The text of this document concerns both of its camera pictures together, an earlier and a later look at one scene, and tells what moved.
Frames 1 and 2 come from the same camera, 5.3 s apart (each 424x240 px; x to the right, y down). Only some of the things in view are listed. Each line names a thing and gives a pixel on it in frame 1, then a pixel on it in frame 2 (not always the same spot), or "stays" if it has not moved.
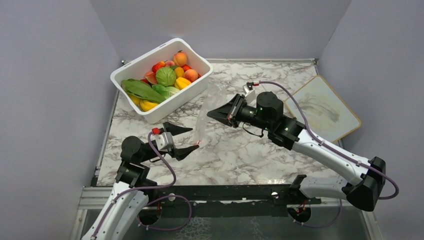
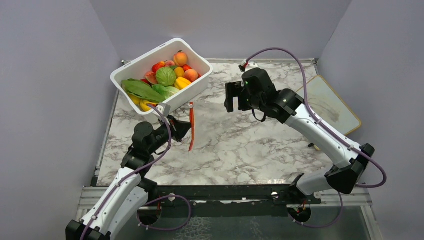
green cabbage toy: x=165 y=76 stays
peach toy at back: x=180 y=58 stays
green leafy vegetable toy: x=142 y=90 stays
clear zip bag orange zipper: x=216 y=93 → x=191 y=104
